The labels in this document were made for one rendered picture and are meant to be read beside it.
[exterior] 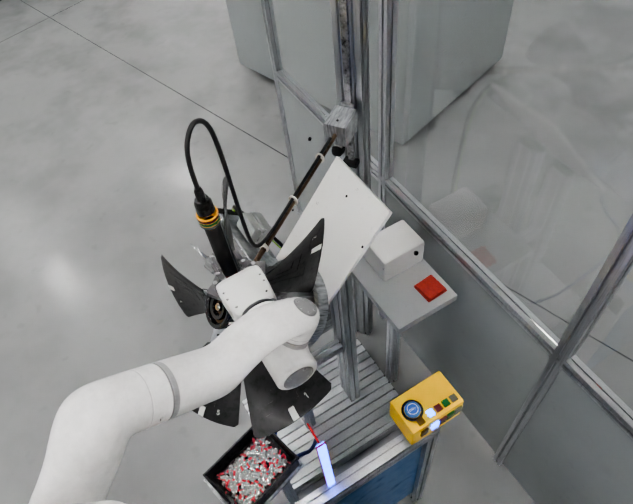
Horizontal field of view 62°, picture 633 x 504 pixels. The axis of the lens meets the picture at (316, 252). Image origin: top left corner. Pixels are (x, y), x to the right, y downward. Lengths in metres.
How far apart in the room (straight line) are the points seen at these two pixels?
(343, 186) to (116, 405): 0.92
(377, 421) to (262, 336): 1.61
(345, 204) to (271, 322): 0.65
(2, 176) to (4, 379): 1.64
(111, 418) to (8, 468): 2.21
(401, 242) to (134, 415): 1.21
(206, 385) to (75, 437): 0.20
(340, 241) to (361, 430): 1.18
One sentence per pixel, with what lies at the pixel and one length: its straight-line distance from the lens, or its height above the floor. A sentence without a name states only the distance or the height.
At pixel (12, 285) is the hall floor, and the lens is 3.55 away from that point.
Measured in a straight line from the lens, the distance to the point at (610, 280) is 1.32.
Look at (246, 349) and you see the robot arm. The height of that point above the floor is 1.62.
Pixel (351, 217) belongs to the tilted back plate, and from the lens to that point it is 1.45.
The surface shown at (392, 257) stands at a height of 0.97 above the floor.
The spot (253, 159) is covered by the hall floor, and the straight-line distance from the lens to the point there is 3.62.
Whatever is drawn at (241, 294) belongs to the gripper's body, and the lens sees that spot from 1.07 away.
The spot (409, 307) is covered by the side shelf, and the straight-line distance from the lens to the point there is 1.79.
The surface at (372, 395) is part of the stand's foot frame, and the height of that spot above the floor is 0.08.
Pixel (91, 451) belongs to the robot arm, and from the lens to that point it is 0.78.
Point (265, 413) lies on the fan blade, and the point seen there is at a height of 1.15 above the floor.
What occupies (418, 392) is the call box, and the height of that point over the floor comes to 1.07.
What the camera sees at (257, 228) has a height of 1.16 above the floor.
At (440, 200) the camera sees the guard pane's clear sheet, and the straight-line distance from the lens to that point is 1.72.
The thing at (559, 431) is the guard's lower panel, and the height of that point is 0.66.
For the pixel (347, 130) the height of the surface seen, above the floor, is 1.39.
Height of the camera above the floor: 2.38
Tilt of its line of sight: 52 degrees down
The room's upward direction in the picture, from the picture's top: 9 degrees counter-clockwise
